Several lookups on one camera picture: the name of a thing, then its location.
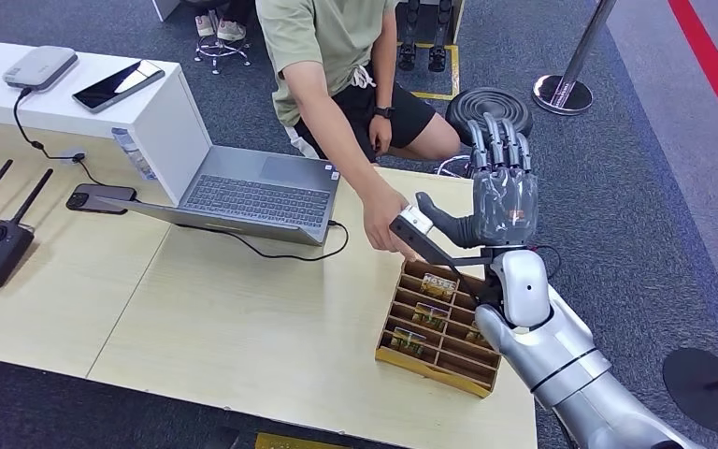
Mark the seated person's legs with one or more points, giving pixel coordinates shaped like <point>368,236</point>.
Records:
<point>229,30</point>

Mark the chrome stanchion post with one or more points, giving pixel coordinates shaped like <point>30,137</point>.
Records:
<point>572,68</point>

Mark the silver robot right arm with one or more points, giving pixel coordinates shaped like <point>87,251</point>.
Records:
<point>560,356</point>

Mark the yellow floor plate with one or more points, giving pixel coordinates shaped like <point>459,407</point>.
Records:
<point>291,442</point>

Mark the wooden card holder box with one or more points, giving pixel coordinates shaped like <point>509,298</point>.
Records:
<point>436,365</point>

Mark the gold hotel card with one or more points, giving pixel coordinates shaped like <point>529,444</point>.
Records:
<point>430,316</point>
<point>438,286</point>
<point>474,335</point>
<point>408,341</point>

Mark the person's left hand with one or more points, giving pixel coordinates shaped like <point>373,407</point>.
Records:
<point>380,136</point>

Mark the black robot leg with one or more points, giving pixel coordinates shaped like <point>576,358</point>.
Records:
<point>437,52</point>
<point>408,52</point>

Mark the black wristwatch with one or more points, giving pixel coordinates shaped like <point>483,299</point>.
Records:
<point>384,112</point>

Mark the black stanchion base disc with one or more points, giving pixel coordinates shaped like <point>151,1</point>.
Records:
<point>703,390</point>

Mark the grey open laptop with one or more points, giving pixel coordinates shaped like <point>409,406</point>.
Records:
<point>254,198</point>

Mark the white desk riser shelf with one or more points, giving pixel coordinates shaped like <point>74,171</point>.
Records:
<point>167,142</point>

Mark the person's right forearm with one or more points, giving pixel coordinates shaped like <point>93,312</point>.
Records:
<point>340,142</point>

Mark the person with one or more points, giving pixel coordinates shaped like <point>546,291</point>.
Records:
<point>328,56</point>

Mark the chrome stool base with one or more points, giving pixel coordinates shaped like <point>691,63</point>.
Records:
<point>219,52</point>

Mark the person's right hand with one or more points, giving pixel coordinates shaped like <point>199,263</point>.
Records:
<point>384,220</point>

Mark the person's left forearm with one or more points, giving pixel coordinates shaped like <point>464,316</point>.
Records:
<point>385,74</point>

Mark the black smartphone with camera bump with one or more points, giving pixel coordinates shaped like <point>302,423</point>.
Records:
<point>99,198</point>

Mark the black round stool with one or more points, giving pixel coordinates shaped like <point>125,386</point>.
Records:
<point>489,102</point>

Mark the white cabinet corner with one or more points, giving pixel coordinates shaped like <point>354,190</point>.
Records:
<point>165,7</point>

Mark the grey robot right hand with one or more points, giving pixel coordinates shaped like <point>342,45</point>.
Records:
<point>504,207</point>

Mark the glossy smartphone with silver edge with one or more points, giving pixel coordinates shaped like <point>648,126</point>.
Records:
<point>117,85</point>

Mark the grey rounded power box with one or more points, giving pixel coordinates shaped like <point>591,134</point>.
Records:
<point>40,67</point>

